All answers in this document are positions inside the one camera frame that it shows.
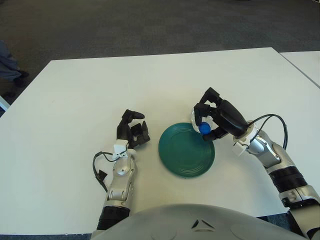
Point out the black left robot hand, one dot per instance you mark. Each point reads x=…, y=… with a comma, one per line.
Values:
x=123, y=132

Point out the white furniture corner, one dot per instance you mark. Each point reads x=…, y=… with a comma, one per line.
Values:
x=3, y=102

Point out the grey robot torso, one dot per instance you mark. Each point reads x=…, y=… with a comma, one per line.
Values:
x=187, y=225

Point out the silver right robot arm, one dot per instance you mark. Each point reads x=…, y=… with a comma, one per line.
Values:
x=265, y=150

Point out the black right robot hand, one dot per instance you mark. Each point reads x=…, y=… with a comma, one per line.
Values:
x=230, y=117

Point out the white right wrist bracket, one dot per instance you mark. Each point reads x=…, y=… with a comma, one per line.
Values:
x=238, y=149

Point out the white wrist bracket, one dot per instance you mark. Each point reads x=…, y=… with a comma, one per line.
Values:
x=238, y=149
x=119, y=147

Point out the clear bottle with blue cap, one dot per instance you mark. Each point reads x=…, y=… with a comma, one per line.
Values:
x=205, y=128

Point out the green round plate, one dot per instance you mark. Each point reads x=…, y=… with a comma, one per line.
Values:
x=185, y=155

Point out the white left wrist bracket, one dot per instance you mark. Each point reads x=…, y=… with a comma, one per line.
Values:
x=119, y=147

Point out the person in blue jeans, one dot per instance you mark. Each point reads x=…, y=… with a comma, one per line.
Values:
x=7, y=65

